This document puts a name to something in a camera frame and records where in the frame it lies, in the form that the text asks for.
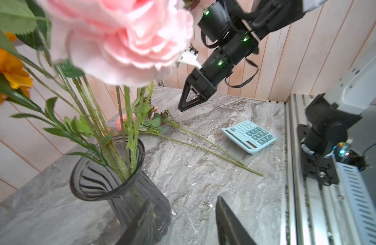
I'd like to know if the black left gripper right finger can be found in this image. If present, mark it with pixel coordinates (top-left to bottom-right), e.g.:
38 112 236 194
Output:
215 196 257 245

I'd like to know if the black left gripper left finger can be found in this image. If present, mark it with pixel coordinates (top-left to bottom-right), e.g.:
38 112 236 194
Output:
116 200 156 245

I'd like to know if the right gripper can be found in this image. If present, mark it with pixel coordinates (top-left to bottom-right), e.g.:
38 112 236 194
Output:
178 46 237 112

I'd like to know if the small pink carnation stem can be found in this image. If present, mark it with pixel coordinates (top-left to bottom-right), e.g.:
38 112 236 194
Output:
114 104 265 178

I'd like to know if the pink peony single stem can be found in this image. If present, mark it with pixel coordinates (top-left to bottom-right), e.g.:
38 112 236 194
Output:
37 0 195 172

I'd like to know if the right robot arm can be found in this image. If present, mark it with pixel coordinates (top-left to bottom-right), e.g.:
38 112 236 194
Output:
223 1 376 245

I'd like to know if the dark ribbed glass vase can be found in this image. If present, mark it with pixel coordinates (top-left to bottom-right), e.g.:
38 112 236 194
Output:
70 140 172 244

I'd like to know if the teal desk calculator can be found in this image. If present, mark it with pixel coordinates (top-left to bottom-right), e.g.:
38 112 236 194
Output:
222 120 277 155

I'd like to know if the orange marigold flower stem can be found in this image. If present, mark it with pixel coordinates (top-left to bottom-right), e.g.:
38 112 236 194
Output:
0 31 131 181

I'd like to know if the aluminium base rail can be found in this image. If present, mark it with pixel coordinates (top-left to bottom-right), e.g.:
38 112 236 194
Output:
281 94 376 245

